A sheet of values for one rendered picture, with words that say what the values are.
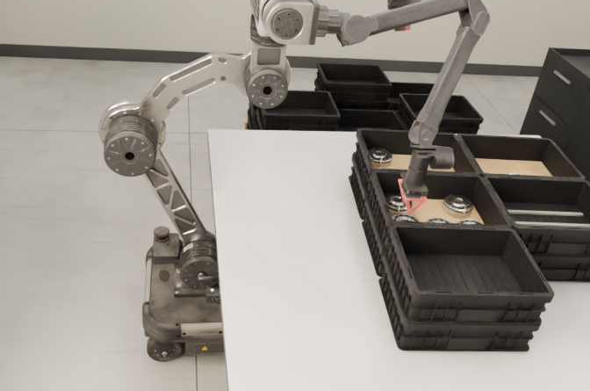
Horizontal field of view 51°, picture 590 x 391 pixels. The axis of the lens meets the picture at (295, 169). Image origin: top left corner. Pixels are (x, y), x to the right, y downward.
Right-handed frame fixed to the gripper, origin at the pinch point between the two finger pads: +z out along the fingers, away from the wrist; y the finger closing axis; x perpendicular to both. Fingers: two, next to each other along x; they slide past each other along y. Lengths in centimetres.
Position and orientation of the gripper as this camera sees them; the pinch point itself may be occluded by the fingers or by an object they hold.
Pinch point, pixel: (407, 206)
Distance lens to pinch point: 199.7
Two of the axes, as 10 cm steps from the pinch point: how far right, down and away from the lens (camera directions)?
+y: -0.8, -5.4, 8.4
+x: -9.9, -0.6, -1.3
